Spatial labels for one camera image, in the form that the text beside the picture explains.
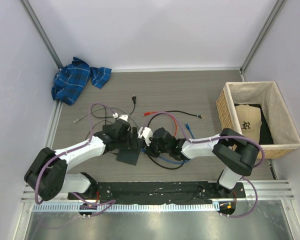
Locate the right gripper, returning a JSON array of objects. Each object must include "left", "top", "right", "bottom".
[{"left": 142, "top": 135, "right": 170, "bottom": 158}]

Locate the red ethernet cable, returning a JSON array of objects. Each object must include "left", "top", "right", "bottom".
[{"left": 142, "top": 111, "right": 180, "bottom": 138}]

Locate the black network switch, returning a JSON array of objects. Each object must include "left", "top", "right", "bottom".
[{"left": 116, "top": 147, "right": 141, "bottom": 166}]

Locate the blue ethernet cable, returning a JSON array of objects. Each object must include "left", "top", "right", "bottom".
[{"left": 154, "top": 122, "right": 196, "bottom": 166}]

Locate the black ethernet cable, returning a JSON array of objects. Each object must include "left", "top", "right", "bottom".
[{"left": 144, "top": 109, "right": 206, "bottom": 170}]

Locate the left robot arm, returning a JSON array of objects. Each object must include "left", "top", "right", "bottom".
[{"left": 24, "top": 118, "right": 140, "bottom": 205}]

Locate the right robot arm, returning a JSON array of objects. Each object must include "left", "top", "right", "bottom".
[{"left": 144, "top": 127, "right": 266, "bottom": 198}]

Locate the blue plaid cloth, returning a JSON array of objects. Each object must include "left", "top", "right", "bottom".
[{"left": 51, "top": 57, "right": 112, "bottom": 106}]

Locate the beige cap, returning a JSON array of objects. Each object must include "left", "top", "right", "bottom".
[{"left": 235, "top": 104, "right": 262, "bottom": 143}]

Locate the wicker basket with liner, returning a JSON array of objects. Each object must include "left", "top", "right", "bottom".
[{"left": 216, "top": 81, "right": 300, "bottom": 159}]

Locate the black garment in basket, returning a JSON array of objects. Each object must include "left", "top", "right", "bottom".
[{"left": 234, "top": 104, "right": 274, "bottom": 145}]

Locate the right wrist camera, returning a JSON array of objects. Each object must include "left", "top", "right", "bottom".
[{"left": 138, "top": 127, "right": 153, "bottom": 146}]

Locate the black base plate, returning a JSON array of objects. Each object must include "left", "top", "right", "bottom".
[{"left": 92, "top": 181, "right": 246, "bottom": 205}]

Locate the slotted cable duct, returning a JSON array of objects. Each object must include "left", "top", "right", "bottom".
[{"left": 32, "top": 201, "right": 220, "bottom": 213}]

